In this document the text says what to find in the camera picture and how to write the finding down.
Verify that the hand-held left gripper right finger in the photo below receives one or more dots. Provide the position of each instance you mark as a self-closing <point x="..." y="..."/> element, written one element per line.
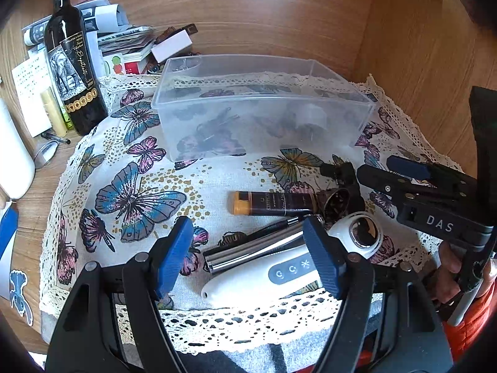
<point x="323" y="258"/>

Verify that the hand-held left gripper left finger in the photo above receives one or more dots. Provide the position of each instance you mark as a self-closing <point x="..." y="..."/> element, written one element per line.
<point x="175" y="258"/>

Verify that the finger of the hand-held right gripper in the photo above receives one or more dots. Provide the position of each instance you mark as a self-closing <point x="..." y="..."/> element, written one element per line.
<point x="408" y="169"/>
<point x="382" y="182"/>

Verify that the black round-headed tool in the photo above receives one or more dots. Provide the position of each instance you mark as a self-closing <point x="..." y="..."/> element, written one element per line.
<point x="343" y="186"/>

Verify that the silver metal cylinder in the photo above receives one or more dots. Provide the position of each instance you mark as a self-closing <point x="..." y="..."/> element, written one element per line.
<point x="242" y="255"/>

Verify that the white handheld device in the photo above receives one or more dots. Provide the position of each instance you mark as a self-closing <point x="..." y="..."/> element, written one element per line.
<point x="252" y="288"/>

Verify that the clear plastic container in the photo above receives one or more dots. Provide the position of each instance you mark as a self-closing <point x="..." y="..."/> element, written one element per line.
<point x="252" y="95"/>

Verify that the person's right forearm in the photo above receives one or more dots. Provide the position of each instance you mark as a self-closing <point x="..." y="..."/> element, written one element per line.
<point x="477" y="320"/>

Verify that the person's right hand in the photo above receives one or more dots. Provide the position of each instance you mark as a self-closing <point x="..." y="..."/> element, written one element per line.
<point x="450" y="260"/>

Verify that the black pen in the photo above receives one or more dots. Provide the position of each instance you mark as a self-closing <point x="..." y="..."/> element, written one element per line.
<point x="268" y="229"/>

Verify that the brown tube with orange cap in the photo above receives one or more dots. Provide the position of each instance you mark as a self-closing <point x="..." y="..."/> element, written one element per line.
<point x="279" y="203"/>

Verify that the butterfly print lace cloth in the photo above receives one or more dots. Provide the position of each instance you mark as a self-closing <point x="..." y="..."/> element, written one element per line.
<point x="217" y="186"/>

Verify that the white tape roll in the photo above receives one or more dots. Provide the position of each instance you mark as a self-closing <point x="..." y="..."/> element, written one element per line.
<point x="313" y="115"/>

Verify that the blue cartoon sticker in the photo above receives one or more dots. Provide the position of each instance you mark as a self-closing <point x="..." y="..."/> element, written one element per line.
<point x="20" y="297"/>

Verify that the small round mirror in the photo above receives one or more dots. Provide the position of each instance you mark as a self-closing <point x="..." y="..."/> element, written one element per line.
<point x="46" y="151"/>

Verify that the short black marker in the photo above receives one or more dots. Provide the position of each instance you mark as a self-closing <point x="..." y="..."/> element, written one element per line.
<point x="56" y="138"/>

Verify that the small green tube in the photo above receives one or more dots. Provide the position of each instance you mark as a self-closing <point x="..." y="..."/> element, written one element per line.
<point x="68" y="119"/>

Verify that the yellow lip balm stick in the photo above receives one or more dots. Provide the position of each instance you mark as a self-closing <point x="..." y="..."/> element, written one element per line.
<point x="54" y="114"/>

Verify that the white plastic bottle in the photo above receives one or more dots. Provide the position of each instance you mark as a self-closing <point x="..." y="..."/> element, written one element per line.
<point x="14" y="151"/>

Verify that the dark wine bottle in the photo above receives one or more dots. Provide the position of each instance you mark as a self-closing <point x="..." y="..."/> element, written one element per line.
<point x="75" y="85"/>

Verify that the box with coloured dots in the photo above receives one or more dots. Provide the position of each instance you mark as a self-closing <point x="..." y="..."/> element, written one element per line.
<point x="122" y="65"/>

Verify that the small white box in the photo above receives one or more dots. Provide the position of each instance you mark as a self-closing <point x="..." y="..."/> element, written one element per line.
<point x="172" y="46"/>

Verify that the stack of booklets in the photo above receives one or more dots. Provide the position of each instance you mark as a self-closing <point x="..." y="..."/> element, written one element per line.
<point x="128" y="44"/>

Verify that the white note paper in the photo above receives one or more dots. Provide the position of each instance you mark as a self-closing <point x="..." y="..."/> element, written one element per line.
<point x="30" y="93"/>

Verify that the brown wooden item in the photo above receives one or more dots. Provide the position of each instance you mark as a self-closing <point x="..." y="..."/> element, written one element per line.
<point x="182" y="30"/>

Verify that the pile of printed papers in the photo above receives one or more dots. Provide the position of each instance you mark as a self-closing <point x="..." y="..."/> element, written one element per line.
<point x="106" y="15"/>

